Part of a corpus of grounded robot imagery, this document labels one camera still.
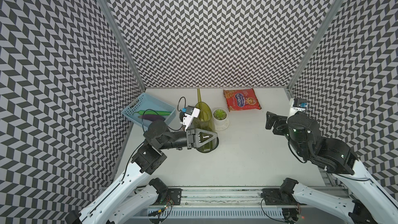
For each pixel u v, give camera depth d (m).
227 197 0.75
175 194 0.73
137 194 0.56
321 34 0.85
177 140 0.50
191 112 0.53
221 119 0.92
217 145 0.88
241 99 1.08
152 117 1.02
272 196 0.73
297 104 0.49
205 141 0.50
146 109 1.12
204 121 0.62
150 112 1.05
